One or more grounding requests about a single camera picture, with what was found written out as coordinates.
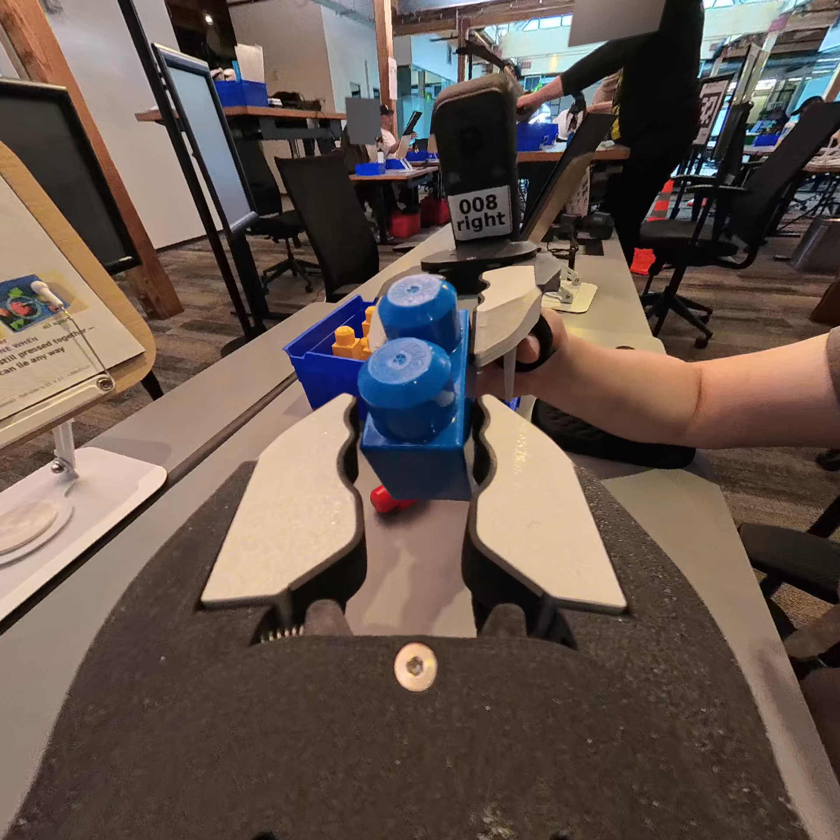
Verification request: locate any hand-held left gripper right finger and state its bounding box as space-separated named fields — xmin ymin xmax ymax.
xmin=467 ymin=394 xmax=629 ymax=614

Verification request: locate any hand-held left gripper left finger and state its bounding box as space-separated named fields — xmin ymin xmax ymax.
xmin=200 ymin=394 xmax=366 ymax=608

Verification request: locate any blue plastic bin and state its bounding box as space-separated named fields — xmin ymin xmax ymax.
xmin=283 ymin=295 xmax=522 ymax=412

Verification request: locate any red building block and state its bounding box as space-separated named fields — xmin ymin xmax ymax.
xmin=369 ymin=484 xmax=418 ymax=515

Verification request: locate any blue two-stud building block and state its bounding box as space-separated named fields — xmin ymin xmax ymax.
xmin=357 ymin=274 xmax=475 ymax=503

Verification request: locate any person's right forearm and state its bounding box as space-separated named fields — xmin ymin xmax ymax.
xmin=566 ymin=333 xmax=836 ymax=452

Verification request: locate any person's right hand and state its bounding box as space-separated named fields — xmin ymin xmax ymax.
xmin=476 ymin=308 xmax=573 ymax=404

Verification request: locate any clear and white stand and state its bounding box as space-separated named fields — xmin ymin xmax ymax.
xmin=540 ymin=264 xmax=599 ymax=315

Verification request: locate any black tilted board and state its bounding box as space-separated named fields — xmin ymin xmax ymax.
xmin=520 ymin=112 xmax=619 ymax=245

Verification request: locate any wooden work desk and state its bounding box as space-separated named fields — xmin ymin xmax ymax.
xmin=135 ymin=105 xmax=347 ymax=142
xmin=517 ymin=144 xmax=632 ymax=165

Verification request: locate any black padded armrest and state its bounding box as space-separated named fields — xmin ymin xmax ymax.
xmin=738 ymin=521 xmax=840 ymax=599
xmin=530 ymin=398 xmax=698 ymax=471

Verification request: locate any black office chair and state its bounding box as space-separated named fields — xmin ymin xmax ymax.
xmin=274 ymin=152 xmax=382 ymax=304
xmin=235 ymin=140 xmax=317 ymax=294
xmin=638 ymin=100 xmax=840 ymax=350

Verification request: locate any orange traffic cone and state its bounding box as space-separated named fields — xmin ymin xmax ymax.
xmin=646 ymin=177 xmax=678 ymax=222

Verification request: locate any printed instruction sheet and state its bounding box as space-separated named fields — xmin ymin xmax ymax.
xmin=0 ymin=176 xmax=147 ymax=422

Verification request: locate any grey waste bin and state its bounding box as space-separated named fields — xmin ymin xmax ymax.
xmin=789 ymin=217 xmax=840 ymax=274

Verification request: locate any black framed board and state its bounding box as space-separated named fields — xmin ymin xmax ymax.
xmin=0 ymin=79 xmax=143 ymax=278

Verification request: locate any wooden support post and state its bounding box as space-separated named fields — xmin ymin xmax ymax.
xmin=0 ymin=0 xmax=186 ymax=320

